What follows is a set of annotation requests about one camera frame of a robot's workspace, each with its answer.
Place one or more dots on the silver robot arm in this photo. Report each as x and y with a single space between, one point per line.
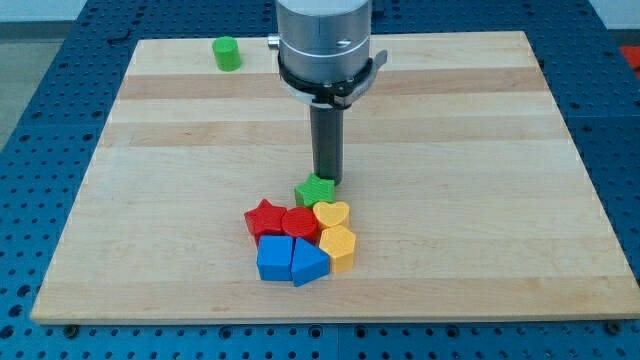
324 50

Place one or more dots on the green star block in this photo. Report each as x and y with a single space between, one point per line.
314 189

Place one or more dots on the yellow heart block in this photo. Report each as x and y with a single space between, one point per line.
331 215

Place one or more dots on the red cylinder block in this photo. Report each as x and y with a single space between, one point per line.
300 222

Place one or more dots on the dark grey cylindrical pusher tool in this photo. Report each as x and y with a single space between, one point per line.
327 143

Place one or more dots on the yellow hexagon block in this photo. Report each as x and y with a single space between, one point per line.
339 244

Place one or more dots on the red star block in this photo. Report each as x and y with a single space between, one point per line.
265 219

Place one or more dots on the blue triangle block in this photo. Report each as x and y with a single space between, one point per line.
309 263

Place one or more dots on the blue square block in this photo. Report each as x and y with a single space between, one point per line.
274 257

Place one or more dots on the light wooden board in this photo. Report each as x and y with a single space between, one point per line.
468 197

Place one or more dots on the green cylinder block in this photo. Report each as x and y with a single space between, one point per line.
226 53

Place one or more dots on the red object at edge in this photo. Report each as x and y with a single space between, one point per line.
631 54

